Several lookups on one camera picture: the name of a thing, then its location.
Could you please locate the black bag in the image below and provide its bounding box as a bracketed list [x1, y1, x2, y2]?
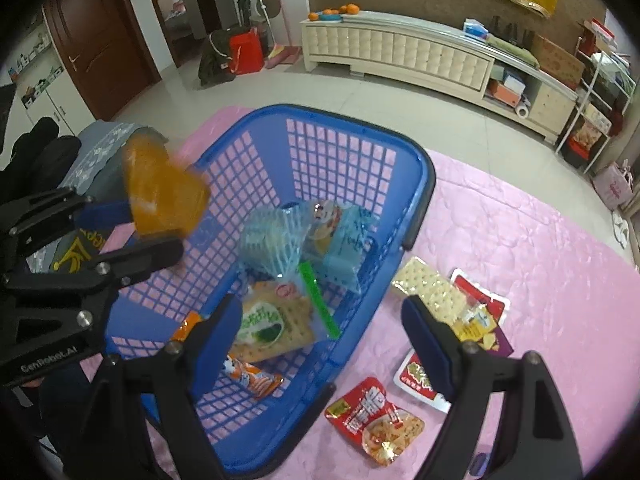
[198, 30, 236, 87]

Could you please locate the dark wooden door frame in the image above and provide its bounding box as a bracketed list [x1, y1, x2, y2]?
[140, 0, 226, 68]

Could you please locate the clear white cracker packet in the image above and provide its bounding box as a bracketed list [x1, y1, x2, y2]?
[391, 257, 471, 326]

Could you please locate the red white carton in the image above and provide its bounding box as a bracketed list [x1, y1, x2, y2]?
[582, 19, 618, 48]

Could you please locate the cream television cabinet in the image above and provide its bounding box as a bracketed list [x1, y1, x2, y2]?
[300, 10, 581, 145]

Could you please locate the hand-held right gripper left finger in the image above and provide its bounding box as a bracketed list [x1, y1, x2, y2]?
[65, 292, 244, 480]

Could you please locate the orange translucent snack packet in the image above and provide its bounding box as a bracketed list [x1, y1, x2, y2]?
[122, 132, 211, 238]

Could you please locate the green folded cloth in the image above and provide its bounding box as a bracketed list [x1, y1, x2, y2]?
[485, 34, 541, 68]

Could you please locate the green stick packet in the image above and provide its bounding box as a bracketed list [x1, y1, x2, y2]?
[298, 260, 342, 339]

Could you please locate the white printed carton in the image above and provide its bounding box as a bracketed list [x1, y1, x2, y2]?
[585, 105, 613, 133]

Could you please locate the orange flat box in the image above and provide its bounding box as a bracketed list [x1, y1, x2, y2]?
[487, 80, 526, 106]

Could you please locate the small purple blue packet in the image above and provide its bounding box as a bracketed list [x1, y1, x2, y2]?
[467, 452, 493, 476]

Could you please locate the round disc on white pole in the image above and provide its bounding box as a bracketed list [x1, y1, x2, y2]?
[252, 0, 283, 51]

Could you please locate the orange cartoon snack packet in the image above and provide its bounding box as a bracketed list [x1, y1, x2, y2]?
[170, 310, 284, 401]

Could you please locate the black padded jacket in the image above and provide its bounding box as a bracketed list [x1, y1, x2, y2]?
[0, 117, 83, 196]

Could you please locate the brown cardboard box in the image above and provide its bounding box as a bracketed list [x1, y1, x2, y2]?
[530, 35, 586, 91]

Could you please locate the pink tote bag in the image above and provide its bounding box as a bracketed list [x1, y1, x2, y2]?
[592, 160, 636, 211]

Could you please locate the green label cracker packet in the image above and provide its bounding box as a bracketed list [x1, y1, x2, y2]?
[227, 280, 318, 363]

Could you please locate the red bag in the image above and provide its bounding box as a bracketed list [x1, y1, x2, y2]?
[229, 27, 266, 76]

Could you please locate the red printed gift box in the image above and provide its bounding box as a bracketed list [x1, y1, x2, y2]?
[562, 117, 608, 166]

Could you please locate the red white snack packet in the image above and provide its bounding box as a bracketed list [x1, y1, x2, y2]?
[393, 350, 453, 413]

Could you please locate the white metal rack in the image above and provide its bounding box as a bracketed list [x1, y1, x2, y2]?
[555, 35, 638, 173]

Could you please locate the white shelf cabinet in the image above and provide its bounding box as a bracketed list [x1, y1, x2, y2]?
[0, 10, 83, 136]

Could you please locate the purple yellow chip packet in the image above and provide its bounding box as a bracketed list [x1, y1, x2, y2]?
[447, 267, 515, 356]

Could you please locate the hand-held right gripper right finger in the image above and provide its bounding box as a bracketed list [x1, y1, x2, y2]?
[401, 295, 583, 480]

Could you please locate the dark wooden door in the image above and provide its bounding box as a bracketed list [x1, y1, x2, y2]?
[42, 0, 163, 121]

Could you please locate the red windowed snack packet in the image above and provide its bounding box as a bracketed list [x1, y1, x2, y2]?
[324, 377, 426, 463]

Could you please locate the row of dark bottles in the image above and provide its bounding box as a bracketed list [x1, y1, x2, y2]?
[490, 15, 531, 43]

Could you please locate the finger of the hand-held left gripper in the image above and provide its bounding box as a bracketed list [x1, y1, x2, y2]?
[15, 237, 186, 306]
[0, 186, 135, 261]

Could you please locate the blue tissue box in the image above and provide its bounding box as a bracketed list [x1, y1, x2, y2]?
[462, 19, 490, 41]

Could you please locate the blue plastic basket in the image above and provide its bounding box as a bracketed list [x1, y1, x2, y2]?
[102, 103, 437, 478]

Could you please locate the pink quilted tablecloth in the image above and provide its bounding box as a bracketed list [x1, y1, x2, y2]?
[80, 105, 640, 480]

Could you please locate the pink broom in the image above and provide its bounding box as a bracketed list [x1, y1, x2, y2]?
[265, 0, 302, 68]

